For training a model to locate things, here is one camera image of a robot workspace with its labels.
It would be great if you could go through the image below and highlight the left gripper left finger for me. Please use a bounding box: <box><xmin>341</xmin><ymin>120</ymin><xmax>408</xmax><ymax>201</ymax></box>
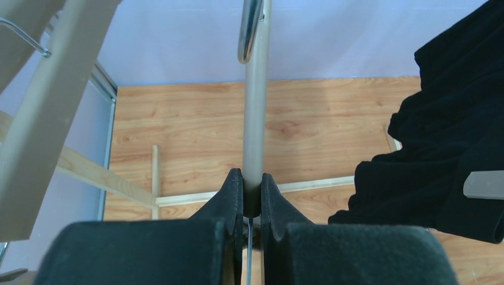
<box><xmin>34</xmin><ymin>169</ymin><xmax>243</xmax><ymax>284</ymax></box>

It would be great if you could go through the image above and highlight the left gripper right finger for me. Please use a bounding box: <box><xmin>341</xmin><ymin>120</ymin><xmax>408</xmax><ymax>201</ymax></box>
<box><xmin>261</xmin><ymin>173</ymin><xmax>458</xmax><ymax>284</ymax></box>

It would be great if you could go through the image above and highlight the black underwear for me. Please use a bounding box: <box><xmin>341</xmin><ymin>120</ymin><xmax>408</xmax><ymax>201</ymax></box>
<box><xmin>328</xmin><ymin>1</ymin><xmax>503</xmax><ymax>243</ymax></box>

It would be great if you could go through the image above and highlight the beige hanger with blue underwear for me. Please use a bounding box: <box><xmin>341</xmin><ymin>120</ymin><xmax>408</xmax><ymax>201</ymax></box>
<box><xmin>237</xmin><ymin>0</ymin><xmax>272</xmax><ymax>284</ymax></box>

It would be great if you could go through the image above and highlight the beige hanger with black underwear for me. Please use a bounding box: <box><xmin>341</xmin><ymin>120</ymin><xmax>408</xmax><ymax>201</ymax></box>
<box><xmin>463</xmin><ymin>170</ymin><xmax>503</xmax><ymax>200</ymax></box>

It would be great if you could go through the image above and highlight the beige hanger with cream underwear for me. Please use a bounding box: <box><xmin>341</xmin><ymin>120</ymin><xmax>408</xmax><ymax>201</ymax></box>
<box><xmin>1</xmin><ymin>1</ymin><xmax>118</xmax><ymax>242</ymax></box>

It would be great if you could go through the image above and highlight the empty beige clip hanger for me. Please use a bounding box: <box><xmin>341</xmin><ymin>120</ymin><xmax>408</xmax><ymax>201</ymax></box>
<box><xmin>1</xmin><ymin>0</ymin><xmax>65</xmax><ymax>91</ymax></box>

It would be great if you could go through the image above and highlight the wooden clothes rack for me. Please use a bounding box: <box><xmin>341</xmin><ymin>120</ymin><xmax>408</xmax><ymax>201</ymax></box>
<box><xmin>0</xmin><ymin>111</ymin><xmax>402</xmax><ymax>221</ymax></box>

